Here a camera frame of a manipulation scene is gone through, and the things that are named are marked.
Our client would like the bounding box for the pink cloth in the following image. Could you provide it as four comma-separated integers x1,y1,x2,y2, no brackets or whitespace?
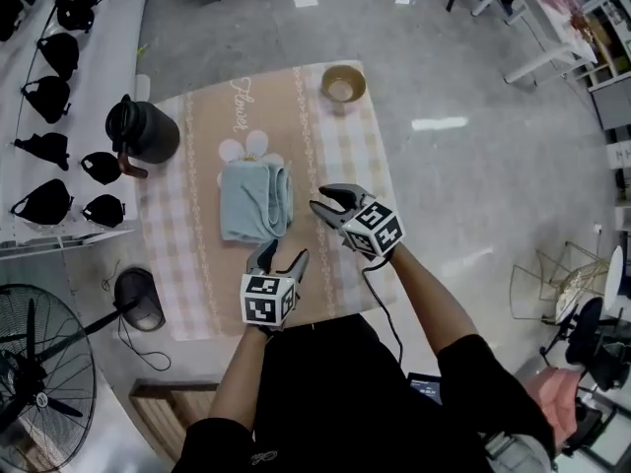
525,365,586,452

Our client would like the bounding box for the grey refrigerator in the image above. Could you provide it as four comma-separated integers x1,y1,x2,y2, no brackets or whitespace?
589,69,631,130

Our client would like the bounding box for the dark jug with brown handle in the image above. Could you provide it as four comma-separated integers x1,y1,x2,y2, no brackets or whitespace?
105,94,181,179

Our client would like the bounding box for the white metal shelf rack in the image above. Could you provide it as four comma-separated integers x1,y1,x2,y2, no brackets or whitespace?
0,0,152,258

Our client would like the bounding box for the black standing fan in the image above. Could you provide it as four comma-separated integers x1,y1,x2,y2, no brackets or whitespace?
0,266,167,472

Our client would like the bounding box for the wooden bowl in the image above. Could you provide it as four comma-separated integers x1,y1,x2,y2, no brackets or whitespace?
320,64,367,102

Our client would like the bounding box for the wooden crate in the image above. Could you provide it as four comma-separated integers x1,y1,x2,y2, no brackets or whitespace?
128,379,221,462

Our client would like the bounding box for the white drawer cabinet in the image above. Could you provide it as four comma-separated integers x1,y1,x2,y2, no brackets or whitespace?
605,140,631,206

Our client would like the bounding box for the black office chair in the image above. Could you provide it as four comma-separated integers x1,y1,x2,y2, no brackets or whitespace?
539,296,631,393

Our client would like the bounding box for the light blue towel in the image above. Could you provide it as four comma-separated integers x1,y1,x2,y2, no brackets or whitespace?
216,160,293,243

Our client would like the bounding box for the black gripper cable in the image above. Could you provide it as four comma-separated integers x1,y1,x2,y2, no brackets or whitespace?
362,256,403,364

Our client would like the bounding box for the dried flower bouquet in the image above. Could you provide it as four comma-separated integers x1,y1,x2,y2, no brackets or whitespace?
569,10,597,43

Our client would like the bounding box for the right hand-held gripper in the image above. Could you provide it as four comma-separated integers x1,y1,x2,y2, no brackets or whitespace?
309,183,405,261

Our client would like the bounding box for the person's left forearm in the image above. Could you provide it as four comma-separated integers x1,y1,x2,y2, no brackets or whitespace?
207,325,270,431

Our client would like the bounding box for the black screen device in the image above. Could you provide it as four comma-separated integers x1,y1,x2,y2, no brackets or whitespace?
406,372,445,406

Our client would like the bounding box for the row of black bags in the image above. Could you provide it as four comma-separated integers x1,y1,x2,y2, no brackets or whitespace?
0,0,127,229

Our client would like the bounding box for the black fan cable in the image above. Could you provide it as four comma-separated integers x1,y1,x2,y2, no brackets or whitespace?
117,317,172,372

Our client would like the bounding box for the person's black shirt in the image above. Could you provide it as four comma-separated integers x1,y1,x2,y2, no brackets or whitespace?
170,312,556,473

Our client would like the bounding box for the round white side table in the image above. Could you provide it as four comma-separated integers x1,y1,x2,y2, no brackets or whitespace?
603,245,631,309

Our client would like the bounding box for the person's right forearm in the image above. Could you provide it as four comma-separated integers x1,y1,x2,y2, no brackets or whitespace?
391,243,477,364

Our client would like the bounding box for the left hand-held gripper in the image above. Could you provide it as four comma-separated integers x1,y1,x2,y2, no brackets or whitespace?
240,237,311,332

